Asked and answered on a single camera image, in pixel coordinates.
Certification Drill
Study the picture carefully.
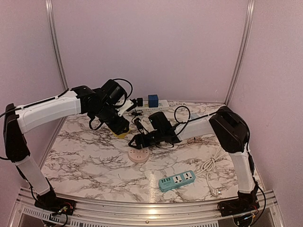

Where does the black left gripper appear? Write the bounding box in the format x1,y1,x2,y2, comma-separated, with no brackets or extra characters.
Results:
91,103,130,135

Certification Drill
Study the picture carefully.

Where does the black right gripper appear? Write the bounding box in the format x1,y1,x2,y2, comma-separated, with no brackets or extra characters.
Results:
128,129,163,149

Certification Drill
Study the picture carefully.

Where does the yellow cube power socket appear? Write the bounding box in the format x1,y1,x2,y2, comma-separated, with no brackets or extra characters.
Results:
114,130,130,139

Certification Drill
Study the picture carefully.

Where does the pink round power socket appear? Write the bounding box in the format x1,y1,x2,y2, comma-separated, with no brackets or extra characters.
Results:
128,149,150,163

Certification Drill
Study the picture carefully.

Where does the black power adapter with cable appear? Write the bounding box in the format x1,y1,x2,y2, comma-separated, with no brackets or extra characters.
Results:
128,97,143,117

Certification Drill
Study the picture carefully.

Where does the blue cube power socket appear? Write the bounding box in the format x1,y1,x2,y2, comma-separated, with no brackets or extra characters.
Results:
148,95,159,108

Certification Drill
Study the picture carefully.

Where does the white multicolour power strip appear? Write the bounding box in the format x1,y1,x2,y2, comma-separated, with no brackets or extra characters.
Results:
134,99,169,112

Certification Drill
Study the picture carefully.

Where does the pink USB cable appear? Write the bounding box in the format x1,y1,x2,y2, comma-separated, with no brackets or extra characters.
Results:
187,137,206,145

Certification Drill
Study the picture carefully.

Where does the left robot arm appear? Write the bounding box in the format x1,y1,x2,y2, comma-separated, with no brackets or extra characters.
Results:
1,79,134,210

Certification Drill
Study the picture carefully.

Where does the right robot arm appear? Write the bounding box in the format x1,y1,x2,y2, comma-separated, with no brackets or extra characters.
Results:
128,106,259,212

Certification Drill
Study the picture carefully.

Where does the teal power strip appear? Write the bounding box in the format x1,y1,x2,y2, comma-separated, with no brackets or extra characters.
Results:
158,170,196,192

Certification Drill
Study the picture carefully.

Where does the light blue USB charger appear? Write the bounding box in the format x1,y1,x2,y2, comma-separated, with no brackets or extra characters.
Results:
190,113,199,119

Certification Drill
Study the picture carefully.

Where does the white teal strip cable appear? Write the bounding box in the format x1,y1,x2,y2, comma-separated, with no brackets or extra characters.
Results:
195,146,229,197

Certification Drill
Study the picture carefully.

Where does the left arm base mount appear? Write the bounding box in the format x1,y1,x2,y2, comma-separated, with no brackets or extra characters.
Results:
34,186,76,215

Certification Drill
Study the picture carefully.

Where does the aluminium front rail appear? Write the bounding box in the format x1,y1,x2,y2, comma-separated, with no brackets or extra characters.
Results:
7,186,285,227

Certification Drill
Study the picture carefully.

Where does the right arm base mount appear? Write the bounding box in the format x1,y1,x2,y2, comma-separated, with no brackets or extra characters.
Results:
217,187,260,217

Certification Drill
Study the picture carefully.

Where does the left aluminium frame post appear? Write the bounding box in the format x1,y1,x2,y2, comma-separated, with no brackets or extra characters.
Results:
45,0,73,105

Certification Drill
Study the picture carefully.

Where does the aluminium frame post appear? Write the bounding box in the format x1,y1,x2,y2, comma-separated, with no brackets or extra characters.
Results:
45,0,73,105
224,0,256,105

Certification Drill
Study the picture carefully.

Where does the right aluminium frame post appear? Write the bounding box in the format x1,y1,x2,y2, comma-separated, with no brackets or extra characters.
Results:
224,0,256,105

